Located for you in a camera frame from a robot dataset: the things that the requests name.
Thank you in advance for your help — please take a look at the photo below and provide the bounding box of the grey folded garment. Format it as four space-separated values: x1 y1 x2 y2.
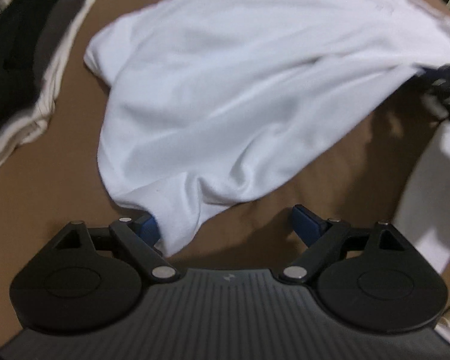
32 0 86 94

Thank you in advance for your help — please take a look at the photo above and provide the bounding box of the black folded garment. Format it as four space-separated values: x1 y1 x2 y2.
0 0 58 130

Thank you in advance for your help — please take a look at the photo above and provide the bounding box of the white t-shirt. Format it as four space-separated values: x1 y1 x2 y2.
84 0 450 256

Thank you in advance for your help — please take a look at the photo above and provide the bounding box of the cream folded garment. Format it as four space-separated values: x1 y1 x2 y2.
0 0 96 167

